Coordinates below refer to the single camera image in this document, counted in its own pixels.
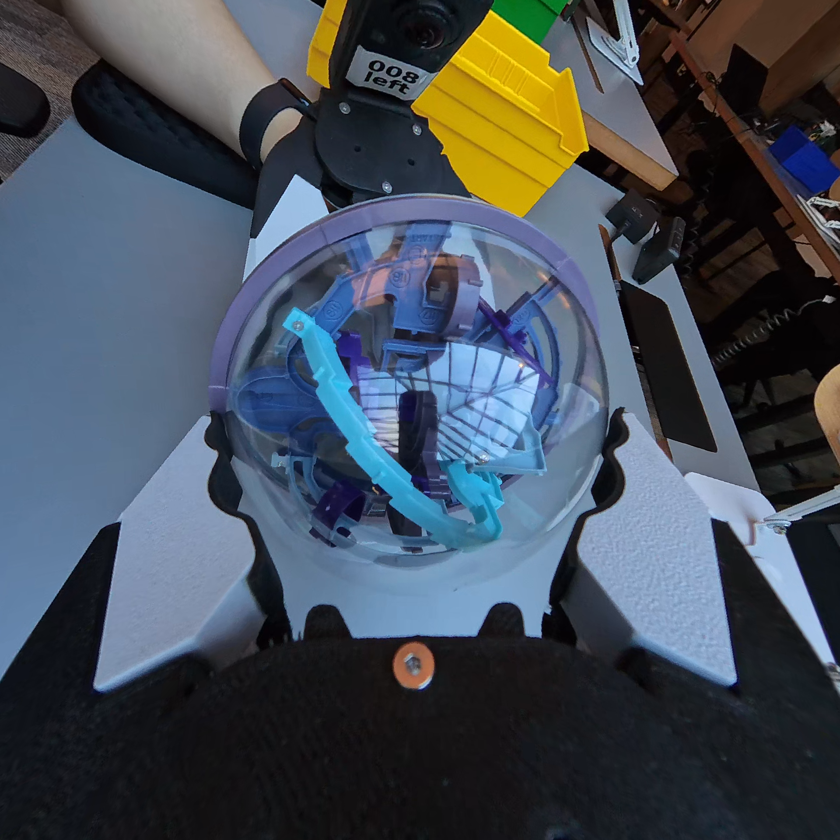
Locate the person's left hand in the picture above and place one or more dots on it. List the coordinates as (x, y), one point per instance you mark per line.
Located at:
(282, 131)

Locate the black desk mat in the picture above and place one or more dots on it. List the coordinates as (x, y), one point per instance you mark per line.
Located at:
(669, 374)

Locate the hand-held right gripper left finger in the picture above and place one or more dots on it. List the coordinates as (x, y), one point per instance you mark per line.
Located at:
(184, 558)

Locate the clear maze ball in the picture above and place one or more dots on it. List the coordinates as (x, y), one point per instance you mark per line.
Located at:
(420, 407)

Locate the black mesh office chair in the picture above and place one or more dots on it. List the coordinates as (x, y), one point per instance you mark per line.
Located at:
(151, 144)

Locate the black power adapter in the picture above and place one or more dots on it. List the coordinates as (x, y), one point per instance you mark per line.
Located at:
(633, 216)
(659, 253)

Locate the grey table with wooden edge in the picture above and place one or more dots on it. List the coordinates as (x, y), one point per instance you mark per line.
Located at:
(630, 131)

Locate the white stand with flat base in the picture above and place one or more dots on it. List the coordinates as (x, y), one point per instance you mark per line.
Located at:
(613, 39)

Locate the blue plastic bin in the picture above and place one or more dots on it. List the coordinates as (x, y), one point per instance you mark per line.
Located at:
(804, 161)

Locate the green plastic bin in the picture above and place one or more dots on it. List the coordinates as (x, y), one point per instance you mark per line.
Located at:
(525, 16)

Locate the round wooden seat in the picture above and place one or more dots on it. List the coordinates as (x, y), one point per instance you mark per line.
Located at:
(828, 413)

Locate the long wooden workbench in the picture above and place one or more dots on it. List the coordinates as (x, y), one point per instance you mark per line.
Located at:
(754, 141)

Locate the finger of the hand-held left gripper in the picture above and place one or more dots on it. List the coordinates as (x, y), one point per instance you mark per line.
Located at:
(289, 213)

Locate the yellow plastic bin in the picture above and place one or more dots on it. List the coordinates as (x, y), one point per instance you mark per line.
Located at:
(499, 98)

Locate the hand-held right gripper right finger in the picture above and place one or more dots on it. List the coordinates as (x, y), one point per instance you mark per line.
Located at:
(649, 564)

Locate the grey side table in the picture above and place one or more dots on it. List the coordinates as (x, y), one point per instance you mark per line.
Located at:
(686, 321)

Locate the person's left forearm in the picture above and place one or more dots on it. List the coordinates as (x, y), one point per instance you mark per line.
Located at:
(164, 52)

